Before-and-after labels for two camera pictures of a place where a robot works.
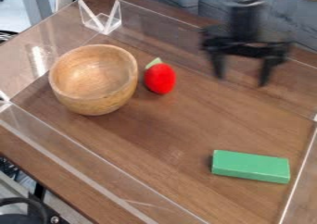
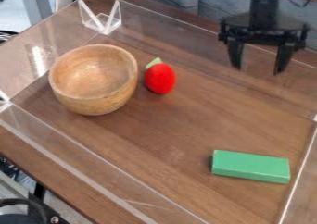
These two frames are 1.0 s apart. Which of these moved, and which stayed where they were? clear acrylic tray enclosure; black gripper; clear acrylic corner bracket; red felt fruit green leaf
Moved: black gripper
Stayed: clear acrylic tray enclosure; red felt fruit green leaf; clear acrylic corner bracket
